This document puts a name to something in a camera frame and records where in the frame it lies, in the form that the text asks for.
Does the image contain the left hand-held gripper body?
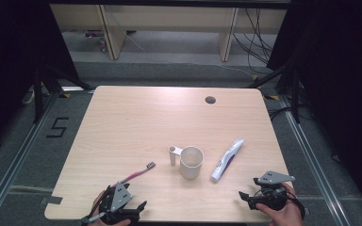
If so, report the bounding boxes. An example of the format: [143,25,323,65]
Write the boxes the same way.
[98,183,141,226]

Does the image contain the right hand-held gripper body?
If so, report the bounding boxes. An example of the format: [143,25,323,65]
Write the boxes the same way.
[250,169,296,212]

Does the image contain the pink toothbrush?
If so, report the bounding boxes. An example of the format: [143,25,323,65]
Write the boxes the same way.
[112,161,156,188]

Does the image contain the white purple toothpaste tube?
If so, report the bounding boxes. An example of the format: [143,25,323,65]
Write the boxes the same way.
[210,138,246,184]

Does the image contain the white cup with holder handle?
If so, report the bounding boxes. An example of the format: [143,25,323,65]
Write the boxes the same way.
[168,145,205,181]

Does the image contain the person's right hand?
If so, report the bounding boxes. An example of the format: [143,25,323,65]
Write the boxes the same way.
[255,182,305,226]

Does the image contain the person's left hand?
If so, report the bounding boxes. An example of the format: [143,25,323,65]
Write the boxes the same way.
[90,189,132,226]

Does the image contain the black metal stand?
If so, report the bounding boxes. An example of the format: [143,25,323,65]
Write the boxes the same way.
[245,57,302,124]
[32,64,94,124]

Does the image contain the colourful items under bench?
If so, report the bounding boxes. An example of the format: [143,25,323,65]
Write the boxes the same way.
[83,29,108,53]

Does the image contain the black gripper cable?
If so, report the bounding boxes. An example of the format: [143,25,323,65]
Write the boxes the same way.
[287,187,307,220]

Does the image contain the grey cable plug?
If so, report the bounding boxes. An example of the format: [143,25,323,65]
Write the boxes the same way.
[80,212,107,225]

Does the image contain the metal floor rail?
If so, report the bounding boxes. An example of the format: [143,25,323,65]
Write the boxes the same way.
[0,93,60,226]
[278,94,351,226]

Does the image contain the white strap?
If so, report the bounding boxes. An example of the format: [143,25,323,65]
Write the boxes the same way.
[21,89,36,105]

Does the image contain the hanging black cables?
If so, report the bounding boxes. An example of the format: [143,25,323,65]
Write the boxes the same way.
[232,8,275,75]

